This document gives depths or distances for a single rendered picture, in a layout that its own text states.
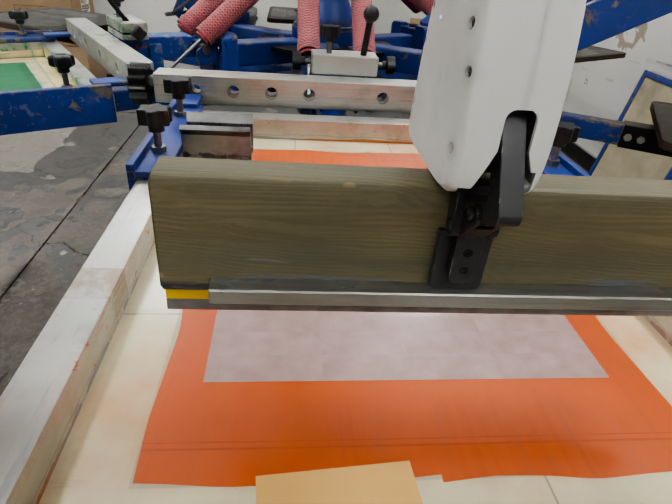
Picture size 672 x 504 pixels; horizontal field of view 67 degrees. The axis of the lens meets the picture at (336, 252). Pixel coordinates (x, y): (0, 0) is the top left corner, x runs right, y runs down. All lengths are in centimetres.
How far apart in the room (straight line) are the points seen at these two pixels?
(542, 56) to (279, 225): 15
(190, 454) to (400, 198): 22
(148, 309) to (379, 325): 22
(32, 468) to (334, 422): 19
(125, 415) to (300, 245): 19
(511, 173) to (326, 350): 25
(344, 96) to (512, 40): 74
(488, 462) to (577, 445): 7
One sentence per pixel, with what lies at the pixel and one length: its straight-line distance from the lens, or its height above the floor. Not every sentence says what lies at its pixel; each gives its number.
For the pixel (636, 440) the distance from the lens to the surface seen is 46.
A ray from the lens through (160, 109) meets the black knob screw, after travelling 71.
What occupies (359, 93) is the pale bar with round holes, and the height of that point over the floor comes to 102.
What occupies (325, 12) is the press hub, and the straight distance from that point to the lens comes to 150.
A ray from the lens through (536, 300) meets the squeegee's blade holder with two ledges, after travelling 34.
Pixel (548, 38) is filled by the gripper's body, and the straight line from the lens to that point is 24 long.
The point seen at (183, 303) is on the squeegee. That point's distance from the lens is 34.
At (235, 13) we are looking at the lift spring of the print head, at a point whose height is 110.
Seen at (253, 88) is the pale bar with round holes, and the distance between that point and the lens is 96.
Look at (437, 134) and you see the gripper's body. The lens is 27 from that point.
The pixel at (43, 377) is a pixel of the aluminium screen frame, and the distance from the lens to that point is 41.
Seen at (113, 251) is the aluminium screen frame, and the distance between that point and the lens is 53.
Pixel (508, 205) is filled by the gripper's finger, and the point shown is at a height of 116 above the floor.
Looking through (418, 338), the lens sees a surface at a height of 95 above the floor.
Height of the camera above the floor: 126
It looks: 32 degrees down
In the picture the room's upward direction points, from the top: 4 degrees clockwise
